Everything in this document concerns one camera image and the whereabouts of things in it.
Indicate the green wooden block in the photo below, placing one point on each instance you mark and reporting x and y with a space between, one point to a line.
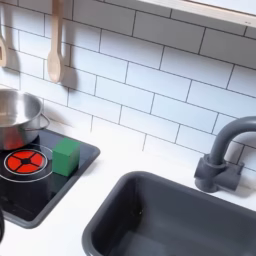
65 158

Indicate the dark grey tap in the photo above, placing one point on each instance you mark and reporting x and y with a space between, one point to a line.
218 160

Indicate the wooden spoon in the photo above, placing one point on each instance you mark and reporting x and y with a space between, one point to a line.
55 63

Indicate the dark grey sink basin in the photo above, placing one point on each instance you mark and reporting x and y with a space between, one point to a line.
173 220

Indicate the red stove burner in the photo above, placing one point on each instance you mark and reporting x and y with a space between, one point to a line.
25 161

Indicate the steel pot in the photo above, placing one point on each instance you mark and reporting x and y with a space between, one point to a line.
18 116

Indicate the black stove top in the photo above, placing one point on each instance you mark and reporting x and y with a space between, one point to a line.
36 193

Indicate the wooden spatula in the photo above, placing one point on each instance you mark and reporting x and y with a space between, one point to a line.
2 51

